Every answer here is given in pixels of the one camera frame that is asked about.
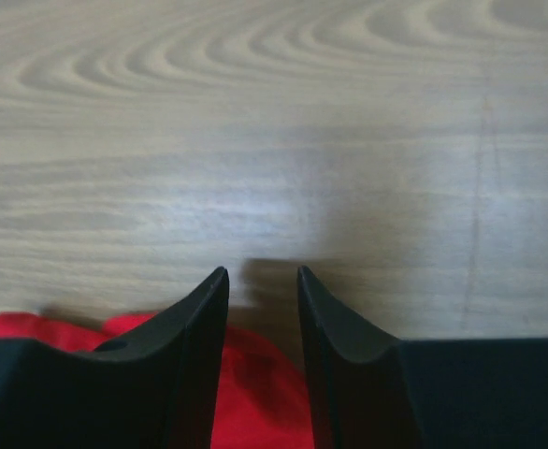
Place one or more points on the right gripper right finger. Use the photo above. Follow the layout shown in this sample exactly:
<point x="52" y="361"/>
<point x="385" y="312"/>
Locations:
<point x="370" y="389"/>

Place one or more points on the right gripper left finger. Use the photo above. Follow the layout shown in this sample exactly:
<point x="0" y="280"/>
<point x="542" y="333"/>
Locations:
<point x="154" y="386"/>

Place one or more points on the bright red t shirt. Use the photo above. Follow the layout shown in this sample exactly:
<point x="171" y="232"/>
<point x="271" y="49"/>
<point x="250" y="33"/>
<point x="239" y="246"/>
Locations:
<point x="262" y="399"/>

